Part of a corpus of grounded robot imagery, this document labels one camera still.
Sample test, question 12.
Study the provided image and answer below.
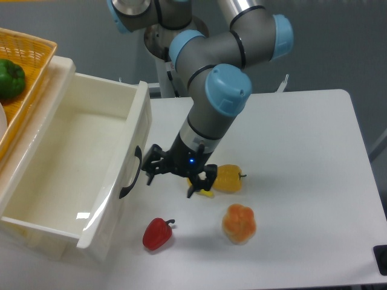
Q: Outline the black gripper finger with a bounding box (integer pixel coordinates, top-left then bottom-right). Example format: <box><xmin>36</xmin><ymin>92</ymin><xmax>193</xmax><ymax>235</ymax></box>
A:
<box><xmin>141</xmin><ymin>144</ymin><xmax>167</xmax><ymax>185</ymax></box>
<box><xmin>187</xmin><ymin>164</ymin><xmax>218</xmax><ymax>198</ymax></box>

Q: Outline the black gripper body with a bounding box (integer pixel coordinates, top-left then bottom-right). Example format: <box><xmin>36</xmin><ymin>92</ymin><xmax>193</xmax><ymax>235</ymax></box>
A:
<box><xmin>166</xmin><ymin>134</ymin><xmax>216</xmax><ymax>178</ymax></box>

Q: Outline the black top drawer handle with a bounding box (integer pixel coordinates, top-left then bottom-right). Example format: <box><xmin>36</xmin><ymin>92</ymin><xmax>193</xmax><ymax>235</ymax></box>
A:
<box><xmin>119</xmin><ymin>145</ymin><xmax>143</xmax><ymax>199</ymax></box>

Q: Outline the white drawer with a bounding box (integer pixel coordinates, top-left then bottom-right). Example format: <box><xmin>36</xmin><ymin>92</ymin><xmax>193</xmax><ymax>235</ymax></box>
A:
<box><xmin>1</xmin><ymin>73</ymin><xmax>152</xmax><ymax>261</ymax></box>

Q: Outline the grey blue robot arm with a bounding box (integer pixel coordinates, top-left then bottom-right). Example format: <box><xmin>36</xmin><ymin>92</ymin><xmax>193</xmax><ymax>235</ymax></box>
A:
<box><xmin>107</xmin><ymin>1</ymin><xmax>294</xmax><ymax>196</ymax></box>

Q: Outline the white drawer cabinet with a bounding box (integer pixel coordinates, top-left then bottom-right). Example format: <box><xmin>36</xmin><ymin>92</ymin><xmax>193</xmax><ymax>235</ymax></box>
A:
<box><xmin>1</xmin><ymin>57</ymin><xmax>115</xmax><ymax>260</ymax></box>

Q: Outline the yellow bell pepper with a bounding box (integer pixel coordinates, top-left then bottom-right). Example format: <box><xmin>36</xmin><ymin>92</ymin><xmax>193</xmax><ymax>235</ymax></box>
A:
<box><xmin>212</xmin><ymin>164</ymin><xmax>246</xmax><ymax>193</ymax></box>

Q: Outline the yellow banana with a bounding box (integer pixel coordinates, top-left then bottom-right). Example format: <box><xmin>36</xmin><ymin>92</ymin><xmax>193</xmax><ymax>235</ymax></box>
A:
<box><xmin>187</xmin><ymin>178</ymin><xmax>215</xmax><ymax>198</ymax></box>

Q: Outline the orange braided bread roll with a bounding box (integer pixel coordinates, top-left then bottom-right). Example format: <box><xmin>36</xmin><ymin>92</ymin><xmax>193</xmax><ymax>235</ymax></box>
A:
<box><xmin>222</xmin><ymin>204</ymin><xmax>256</xmax><ymax>245</ymax></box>

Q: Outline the red bell pepper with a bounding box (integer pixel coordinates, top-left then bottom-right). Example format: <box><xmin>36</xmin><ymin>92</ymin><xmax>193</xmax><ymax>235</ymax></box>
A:
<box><xmin>142</xmin><ymin>217</ymin><xmax>175</xmax><ymax>251</ymax></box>

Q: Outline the yellow plastic basket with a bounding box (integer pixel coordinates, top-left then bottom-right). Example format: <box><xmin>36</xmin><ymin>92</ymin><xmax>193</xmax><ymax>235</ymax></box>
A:
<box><xmin>1</xmin><ymin>28</ymin><xmax>57</xmax><ymax>157</ymax></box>

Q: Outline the green bell pepper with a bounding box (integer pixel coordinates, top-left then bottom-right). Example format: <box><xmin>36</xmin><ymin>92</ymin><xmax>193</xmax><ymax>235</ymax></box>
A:
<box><xmin>1</xmin><ymin>59</ymin><xmax>26</xmax><ymax>100</ymax></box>

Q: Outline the black device at edge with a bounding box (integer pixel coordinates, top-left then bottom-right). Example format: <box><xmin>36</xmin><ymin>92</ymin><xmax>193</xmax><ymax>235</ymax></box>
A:
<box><xmin>373</xmin><ymin>245</ymin><xmax>387</xmax><ymax>276</ymax></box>

